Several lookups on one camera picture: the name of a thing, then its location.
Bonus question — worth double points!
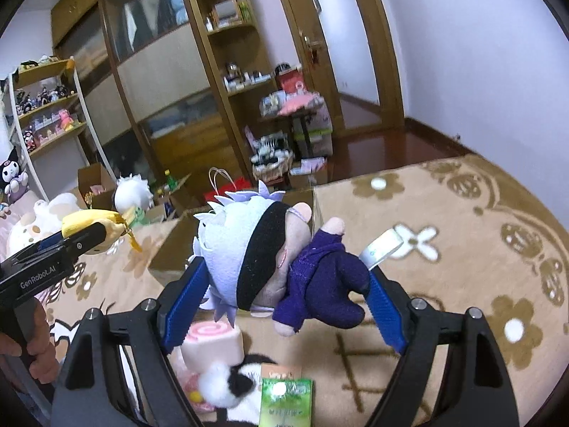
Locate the yellow dog plush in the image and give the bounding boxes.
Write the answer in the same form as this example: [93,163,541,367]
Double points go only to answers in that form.
[61,209,142,254]

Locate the black white fluffy plush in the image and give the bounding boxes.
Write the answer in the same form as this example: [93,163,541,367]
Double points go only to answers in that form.
[198,354,275,426]

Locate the white-haired doll plush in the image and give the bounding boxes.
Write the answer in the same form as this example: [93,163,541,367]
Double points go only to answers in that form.
[188,179,405,338]

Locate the person's left hand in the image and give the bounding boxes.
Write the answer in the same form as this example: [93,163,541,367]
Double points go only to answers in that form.
[1,299,60,392]

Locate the white cat plush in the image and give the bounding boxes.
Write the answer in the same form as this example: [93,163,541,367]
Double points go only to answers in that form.
[1,191,81,260]

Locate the Kuromi plush doll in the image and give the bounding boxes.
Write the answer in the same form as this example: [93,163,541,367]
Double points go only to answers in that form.
[1,148,29,204]

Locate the brown cardboard box on floor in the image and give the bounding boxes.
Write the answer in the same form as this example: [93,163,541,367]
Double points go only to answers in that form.
[77,163,117,210]

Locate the pink swirl roll plush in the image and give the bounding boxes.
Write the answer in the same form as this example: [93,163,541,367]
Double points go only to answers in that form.
[181,320,245,374]

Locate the green frog plush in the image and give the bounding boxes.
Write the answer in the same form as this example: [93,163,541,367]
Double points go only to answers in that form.
[122,206,149,228]

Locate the white round plush head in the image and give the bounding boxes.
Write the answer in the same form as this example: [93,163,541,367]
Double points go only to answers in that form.
[114,174,154,214]

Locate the white display shelf rack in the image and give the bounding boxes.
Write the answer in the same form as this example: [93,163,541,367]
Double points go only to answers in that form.
[7,56,117,201]

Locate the beige floral blanket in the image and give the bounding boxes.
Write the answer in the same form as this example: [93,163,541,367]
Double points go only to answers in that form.
[42,155,568,426]

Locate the open cardboard box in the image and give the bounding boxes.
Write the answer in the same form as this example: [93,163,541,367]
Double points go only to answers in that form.
[148,187,322,286]

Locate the green glass bottle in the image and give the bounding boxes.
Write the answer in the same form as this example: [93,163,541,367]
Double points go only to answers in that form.
[164,170,177,192]

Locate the orange cartoon card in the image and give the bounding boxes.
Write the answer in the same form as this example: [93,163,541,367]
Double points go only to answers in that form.
[261,363,302,380]

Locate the green snack packet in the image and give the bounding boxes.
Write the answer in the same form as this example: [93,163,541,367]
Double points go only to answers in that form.
[259,378,313,427]

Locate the red paper shopping bag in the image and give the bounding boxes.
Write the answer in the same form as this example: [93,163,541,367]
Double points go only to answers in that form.
[203,167,252,201]

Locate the wooden wardrobe cabinet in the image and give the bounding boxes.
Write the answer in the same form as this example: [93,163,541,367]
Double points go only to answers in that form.
[51,0,241,193]

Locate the small cardboard box with papers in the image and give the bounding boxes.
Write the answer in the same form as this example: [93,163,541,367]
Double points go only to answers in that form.
[288,157,329,189]

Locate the wicker basket with toys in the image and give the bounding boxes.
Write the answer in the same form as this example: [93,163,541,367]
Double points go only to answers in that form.
[244,126,294,183]

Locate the small black side table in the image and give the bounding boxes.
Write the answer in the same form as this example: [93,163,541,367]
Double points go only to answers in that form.
[260,91,333,159]

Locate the wooden corner shelf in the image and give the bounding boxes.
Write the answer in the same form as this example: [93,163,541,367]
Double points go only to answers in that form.
[184,0,279,178]

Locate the wooden door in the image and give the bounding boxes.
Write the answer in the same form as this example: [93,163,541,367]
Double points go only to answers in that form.
[281,0,404,137]

